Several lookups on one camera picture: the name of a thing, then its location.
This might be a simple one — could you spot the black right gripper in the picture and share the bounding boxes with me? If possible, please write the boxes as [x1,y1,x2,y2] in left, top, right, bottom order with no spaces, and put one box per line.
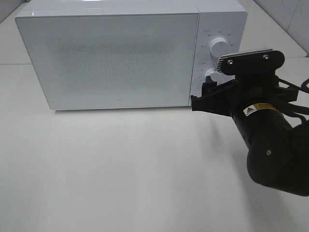
[190,72,298,118]

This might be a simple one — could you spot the white timer knob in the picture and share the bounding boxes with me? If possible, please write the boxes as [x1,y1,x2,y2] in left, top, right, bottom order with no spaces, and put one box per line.
[204,69,225,85]

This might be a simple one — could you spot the white microwave door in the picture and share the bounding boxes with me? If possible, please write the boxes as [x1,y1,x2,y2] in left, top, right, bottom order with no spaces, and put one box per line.
[16,14,198,110]

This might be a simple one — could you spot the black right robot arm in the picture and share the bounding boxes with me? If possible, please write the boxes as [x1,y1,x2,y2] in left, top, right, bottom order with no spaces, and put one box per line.
[191,74,309,197]

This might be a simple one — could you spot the upper white power knob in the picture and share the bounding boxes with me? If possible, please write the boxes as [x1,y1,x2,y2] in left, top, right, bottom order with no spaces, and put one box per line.
[209,35,229,58]

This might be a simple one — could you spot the white microwave oven body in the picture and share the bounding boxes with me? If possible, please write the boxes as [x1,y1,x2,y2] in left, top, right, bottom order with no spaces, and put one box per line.
[15,0,247,106]

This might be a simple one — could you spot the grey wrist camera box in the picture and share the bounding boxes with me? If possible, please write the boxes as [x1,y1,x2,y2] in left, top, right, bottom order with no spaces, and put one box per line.
[216,48,285,75]

